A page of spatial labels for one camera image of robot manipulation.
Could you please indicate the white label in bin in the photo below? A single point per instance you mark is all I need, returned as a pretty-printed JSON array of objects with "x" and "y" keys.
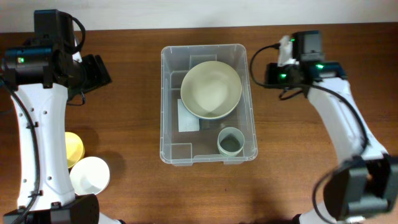
[{"x": 186, "y": 121}]

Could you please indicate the white large bowl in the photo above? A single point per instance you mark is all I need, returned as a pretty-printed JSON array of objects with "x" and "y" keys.
[{"x": 211, "y": 89}]

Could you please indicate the white small bowl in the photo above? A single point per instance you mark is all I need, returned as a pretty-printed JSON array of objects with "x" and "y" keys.
[{"x": 90, "y": 175}]

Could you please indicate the grey plastic cup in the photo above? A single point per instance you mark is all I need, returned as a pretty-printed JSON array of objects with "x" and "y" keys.
[{"x": 230, "y": 141}]

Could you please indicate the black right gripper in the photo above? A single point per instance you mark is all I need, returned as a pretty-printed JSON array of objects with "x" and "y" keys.
[{"x": 271, "y": 74}]

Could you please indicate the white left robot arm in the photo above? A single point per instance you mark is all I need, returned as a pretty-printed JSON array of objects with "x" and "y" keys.
[{"x": 42, "y": 77}]

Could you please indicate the dark blue bowl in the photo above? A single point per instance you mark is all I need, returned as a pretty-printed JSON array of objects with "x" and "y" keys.
[{"x": 208, "y": 118}]

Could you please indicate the yellow small bowl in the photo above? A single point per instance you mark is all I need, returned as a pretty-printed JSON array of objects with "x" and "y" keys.
[{"x": 75, "y": 149}]

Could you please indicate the clear plastic storage bin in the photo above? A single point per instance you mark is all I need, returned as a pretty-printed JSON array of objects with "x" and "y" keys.
[{"x": 186, "y": 148}]

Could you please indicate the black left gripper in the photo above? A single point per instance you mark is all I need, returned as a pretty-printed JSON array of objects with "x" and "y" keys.
[{"x": 99, "y": 74}]

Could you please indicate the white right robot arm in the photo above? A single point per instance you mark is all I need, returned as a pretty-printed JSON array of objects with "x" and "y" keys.
[{"x": 364, "y": 184}]

